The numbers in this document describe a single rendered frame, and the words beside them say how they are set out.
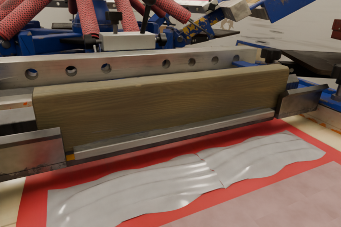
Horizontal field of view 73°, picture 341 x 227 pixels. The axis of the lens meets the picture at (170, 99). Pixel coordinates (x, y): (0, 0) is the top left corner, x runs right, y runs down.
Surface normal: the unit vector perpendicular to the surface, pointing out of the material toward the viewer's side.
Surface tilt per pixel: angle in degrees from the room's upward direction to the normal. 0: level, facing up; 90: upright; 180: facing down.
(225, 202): 0
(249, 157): 34
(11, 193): 0
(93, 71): 90
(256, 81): 90
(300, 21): 90
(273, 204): 0
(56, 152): 90
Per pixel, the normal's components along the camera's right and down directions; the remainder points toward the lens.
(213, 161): 0.37, -0.60
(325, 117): -0.91, 0.13
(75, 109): 0.42, 0.36
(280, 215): 0.04, -0.92
